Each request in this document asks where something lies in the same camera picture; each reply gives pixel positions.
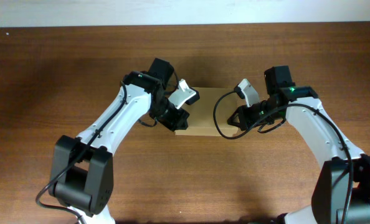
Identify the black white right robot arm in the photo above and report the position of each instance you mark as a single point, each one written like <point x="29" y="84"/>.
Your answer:
<point x="342" y="192"/>

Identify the cardboard box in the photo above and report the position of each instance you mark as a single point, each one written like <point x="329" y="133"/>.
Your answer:
<point x="200" y="120"/>

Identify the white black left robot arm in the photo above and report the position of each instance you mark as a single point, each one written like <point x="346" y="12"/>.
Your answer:
<point x="81" y="177"/>

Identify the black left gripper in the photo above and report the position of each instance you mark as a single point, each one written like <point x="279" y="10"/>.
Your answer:
<point x="179" y="119"/>

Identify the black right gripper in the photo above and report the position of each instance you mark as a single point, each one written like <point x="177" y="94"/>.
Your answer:
<point x="238" y="116"/>

